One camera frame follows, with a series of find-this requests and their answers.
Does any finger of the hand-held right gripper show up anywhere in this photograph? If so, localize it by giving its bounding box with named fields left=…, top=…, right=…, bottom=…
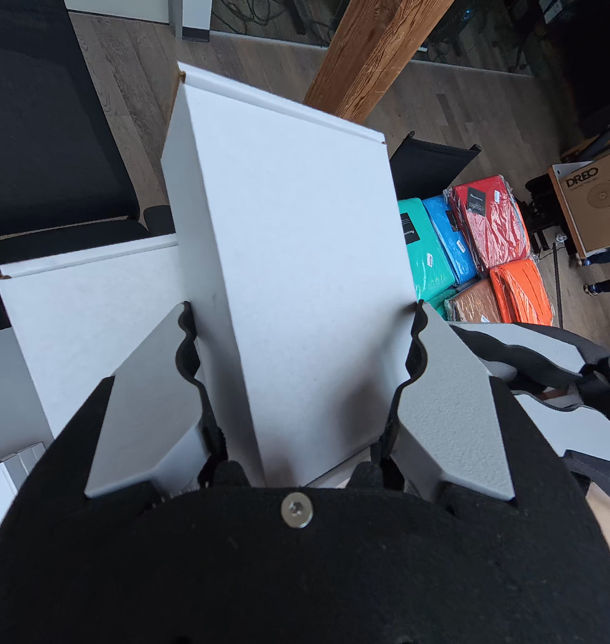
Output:
left=509, top=390, right=610, bottom=453
left=450, top=322, right=588, bottom=390

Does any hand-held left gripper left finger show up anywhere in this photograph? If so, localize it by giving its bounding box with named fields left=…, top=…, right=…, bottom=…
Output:
left=85, top=301, right=228, bottom=499

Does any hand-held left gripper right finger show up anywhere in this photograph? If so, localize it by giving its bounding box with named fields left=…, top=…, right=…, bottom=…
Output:
left=379, top=299, right=517, bottom=503

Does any white cardboard box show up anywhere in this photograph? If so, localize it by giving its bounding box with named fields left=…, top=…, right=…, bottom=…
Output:
left=161, top=63, right=419, bottom=489
left=0, top=234, right=207, bottom=438

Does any person's right forearm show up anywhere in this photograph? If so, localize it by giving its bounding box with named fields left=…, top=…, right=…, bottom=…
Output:
left=584, top=482, right=610, bottom=572

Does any stack of wrapped coloured cloths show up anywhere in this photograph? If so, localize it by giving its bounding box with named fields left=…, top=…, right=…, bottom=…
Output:
left=397, top=174, right=556, bottom=325

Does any brown printed carton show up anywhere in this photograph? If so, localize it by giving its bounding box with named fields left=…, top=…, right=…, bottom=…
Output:
left=548, top=147, right=610, bottom=258

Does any black office chair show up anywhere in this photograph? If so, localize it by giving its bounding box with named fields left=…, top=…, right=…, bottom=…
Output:
left=0, top=0, right=176, bottom=334

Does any wooden pillar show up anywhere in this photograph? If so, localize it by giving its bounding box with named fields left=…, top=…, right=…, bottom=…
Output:
left=303, top=0, right=456, bottom=124

